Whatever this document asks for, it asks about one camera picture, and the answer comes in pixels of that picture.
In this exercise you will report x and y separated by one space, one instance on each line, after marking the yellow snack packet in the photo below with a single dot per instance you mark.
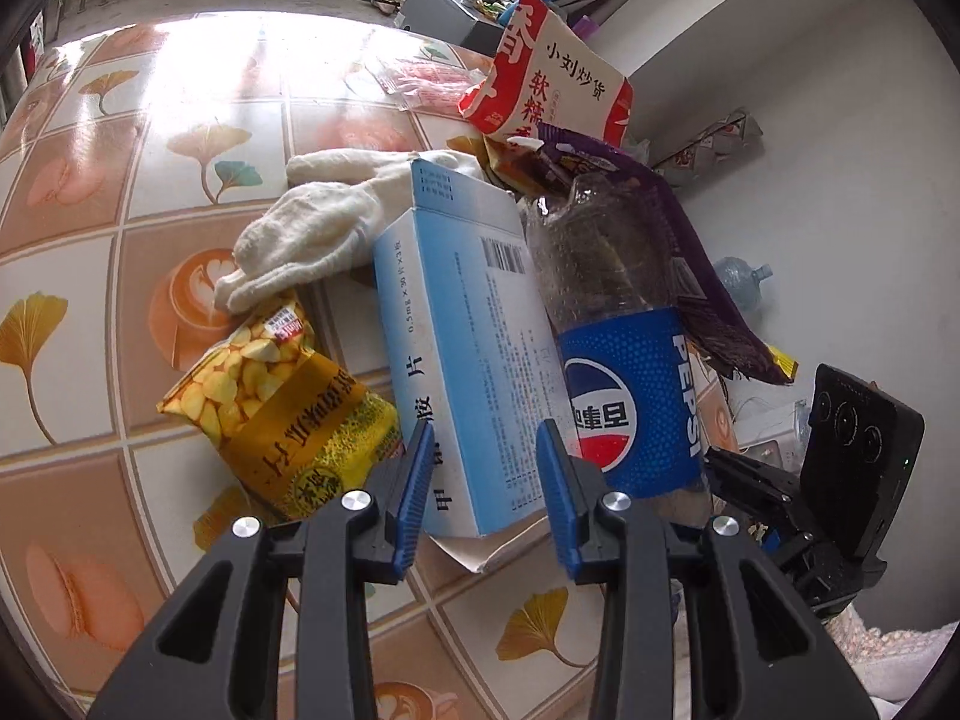
262 405

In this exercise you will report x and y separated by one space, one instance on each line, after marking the orange food print packet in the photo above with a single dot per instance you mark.
517 165

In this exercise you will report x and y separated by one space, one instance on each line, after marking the red white snack bag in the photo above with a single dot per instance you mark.
555 75

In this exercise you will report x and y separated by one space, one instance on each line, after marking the blue white medicine box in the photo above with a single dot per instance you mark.
465 330

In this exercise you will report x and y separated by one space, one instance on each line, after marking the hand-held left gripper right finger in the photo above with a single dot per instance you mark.
559 502

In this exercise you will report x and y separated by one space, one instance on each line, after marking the plastic cola bottle blue label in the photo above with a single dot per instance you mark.
622 390

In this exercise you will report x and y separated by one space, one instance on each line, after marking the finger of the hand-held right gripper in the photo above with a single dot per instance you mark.
750 476
765 534

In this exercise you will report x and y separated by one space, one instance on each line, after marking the purple yellow snack bag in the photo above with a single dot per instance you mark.
679 240

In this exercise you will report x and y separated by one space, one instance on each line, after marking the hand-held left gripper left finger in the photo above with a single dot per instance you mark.
415 499

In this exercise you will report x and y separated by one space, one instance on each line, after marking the white tissue sheet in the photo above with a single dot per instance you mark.
487 551

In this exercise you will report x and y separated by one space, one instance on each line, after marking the folded printed cardboard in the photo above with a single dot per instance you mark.
720 142

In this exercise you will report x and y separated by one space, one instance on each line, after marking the large clear water jug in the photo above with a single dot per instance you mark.
739 281

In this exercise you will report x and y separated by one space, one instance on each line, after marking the clear plastic bag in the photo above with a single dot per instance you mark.
427 79

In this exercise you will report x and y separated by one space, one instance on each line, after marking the grey cabinet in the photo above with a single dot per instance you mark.
450 15

